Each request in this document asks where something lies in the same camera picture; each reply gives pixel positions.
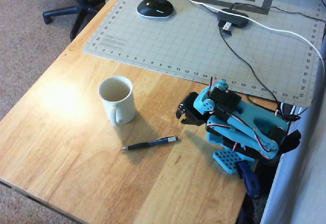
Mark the black office chair base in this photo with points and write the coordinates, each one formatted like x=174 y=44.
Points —
x=81 y=7

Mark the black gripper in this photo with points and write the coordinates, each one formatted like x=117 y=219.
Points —
x=188 y=110

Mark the dark blue pen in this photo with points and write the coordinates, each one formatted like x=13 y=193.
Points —
x=150 y=143

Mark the white ceramic mug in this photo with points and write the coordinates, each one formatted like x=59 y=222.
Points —
x=122 y=107

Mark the blue table clamp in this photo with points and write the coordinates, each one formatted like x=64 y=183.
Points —
x=248 y=178

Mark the black computer mouse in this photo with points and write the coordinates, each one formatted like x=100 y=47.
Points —
x=156 y=7

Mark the black USB hub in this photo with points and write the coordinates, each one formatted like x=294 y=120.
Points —
x=235 y=17

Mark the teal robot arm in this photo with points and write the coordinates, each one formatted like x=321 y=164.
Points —
x=252 y=118

